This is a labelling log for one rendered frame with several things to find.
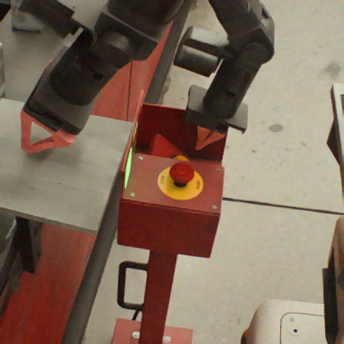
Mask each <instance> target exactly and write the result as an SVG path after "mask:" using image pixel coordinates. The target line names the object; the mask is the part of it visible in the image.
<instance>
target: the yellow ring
mask: <svg viewBox="0 0 344 344"><path fill-rule="evenodd" d="M169 170H170V167H168V168H167V169H166V170H164V171H163V172H162V173H161V174H160V176H159V177H158V185H159V188H160V189H161V190H162V192H163V193H164V194H165V195H166V196H168V197H170V198H173V199H177V200H189V199H192V198H194V197H196V196H197V195H198V194H199V193H200V192H201V191H202V189H203V180H202V178H201V176H199V175H198V174H197V173H196V172H195V171H194V178H193V179H192V180H191V181H190V182H188V183H187V185H186V186H185V187H178V186H175V185H174V181H173V180H172V179H171V177H170V175H169Z"/></svg>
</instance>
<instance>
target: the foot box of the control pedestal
mask: <svg viewBox="0 0 344 344"><path fill-rule="evenodd" d="M116 320H117V322H116V326H115V330H114V336H113V339H112V344H131V334H132V331H135V332H140V330H141V321H137V320H132V319H123V318H117V319H116ZM193 330H194V329H185V328H180V327H175V326H166V325H165V328H164V335H163V336H168V337H171V341H170V344H191V343H192V337H193Z"/></svg>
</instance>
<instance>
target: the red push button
mask: <svg viewBox="0 0 344 344"><path fill-rule="evenodd" d="M169 175H170V177H171V179H172V180H173V181H174V185H175V186H178V187H185V186H186V185H187V183H188V182H190V181H191V180H192V179H193V178H194V169H193V168H192V167H191V166H190V165H189V164H186V163H176V164H173V165H172V166H171V167H170V170H169Z"/></svg>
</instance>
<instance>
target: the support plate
mask: <svg viewBox="0 0 344 344"><path fill-rule="evenodd" d="M24 104H25V103H24V102H20V101H14V100H10V99H9V100H7V99H3V98H2V99H1V101H0V212H2V213H7V214H11V215H14V216H18V217H24V218H28V219H30V220H33V221H38V222H41V223H47V224H51V225H54V226H58V227H64V228H65V229H68V230H74V231H78V232H82V233H88V234H92V235H97V233H98V230H99V228H100V225H101V221H102V219H103V215H104V211H105V208H106V206H107V203H108V199H109V196H110V194H111V190H112V187H113V186H114V182H115V179H116V176H117V173H118V171H119V167H120V165H121V161H122V159H123V156H124V152H125V150H126V147H127V145H128V143H129V140H130V138H131V134H132V131H133V129H134V123H131V122H126V121H120V120H115V119H111V118H107V117H100V116H96V115H93V114H91V115H90V117H89V118H88V120H87V122H86V124H85V127H84V129H83V130H82V131H81V132H80V133H79V135H77V136H76V137H75V139H74V142H73V143H72V145H71V146H68V147H53V148H48V149H44V150H40V151H38V152H34V153H31V154H30V153H28V152H27V151H26V152H25V151H23V150H22V149H21V142H22V126H21V118H20V112H21V109H22V108H23V106H24ZM50 136H52V134H50V133H49V132H48V131H47V130H45V129H44V128H43V127H40V126H38V125H37V124H35V123H34V122H33V121H32V126H31V139H30V142H31V144H33V143H35V142H37V141H41V140H42V139H45V138H46V137H50Z"/></svg>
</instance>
